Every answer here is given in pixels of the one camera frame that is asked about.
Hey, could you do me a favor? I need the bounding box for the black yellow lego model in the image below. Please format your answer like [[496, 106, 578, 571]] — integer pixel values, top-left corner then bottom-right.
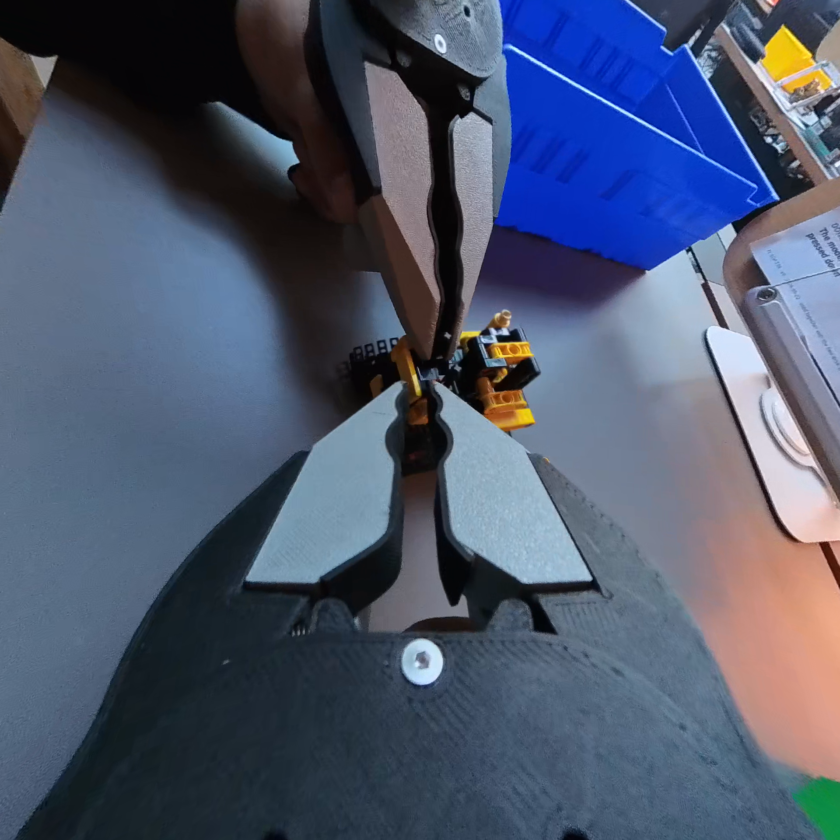
[[338, 308, 542, 475]]

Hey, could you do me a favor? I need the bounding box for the tan instruction board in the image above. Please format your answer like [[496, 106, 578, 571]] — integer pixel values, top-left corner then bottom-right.
[[722, 184, 840, 329]]

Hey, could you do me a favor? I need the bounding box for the cluttered background workbench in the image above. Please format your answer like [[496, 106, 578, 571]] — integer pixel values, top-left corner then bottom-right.
[[712, 26, 840, 188]]

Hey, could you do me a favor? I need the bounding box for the black monitor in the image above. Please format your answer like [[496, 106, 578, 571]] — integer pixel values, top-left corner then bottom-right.
[[661, 0, 736, 50]]

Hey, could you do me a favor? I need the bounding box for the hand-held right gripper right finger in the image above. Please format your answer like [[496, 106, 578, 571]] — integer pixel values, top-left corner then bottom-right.
[[428, 385, 596, 608]]

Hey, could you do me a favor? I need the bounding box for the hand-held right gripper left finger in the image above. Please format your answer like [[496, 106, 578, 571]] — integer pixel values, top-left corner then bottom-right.
[[243, 381, 405, 586]]

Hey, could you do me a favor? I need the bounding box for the printed instruction sheet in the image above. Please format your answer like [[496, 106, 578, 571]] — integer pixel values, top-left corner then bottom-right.
[[750, 209, 840, 460]]

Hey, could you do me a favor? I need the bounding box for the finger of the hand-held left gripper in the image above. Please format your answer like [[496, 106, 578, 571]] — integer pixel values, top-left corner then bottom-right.
[[435, 107, 496, 370], [357, 62, 455, 363]]

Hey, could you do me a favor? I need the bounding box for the yellow plastic bin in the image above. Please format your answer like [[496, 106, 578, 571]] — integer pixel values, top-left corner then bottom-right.
[[761, 25, 834, 93]]

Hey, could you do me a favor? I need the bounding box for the brown wooden furniture piece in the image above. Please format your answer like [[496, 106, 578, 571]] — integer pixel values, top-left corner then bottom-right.
[[0, 38, 46, 194]]

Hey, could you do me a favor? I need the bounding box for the silver metal stand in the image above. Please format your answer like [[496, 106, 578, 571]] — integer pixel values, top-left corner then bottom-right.
[[704, 285, 840, 544]]

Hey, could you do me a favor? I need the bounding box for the person's left hand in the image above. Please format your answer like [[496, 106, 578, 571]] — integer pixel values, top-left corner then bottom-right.
[[235, 0, 362, 224]]

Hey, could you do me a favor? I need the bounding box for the green plastic bin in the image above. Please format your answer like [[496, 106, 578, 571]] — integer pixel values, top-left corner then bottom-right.
[[791, 773, 840, 840]]

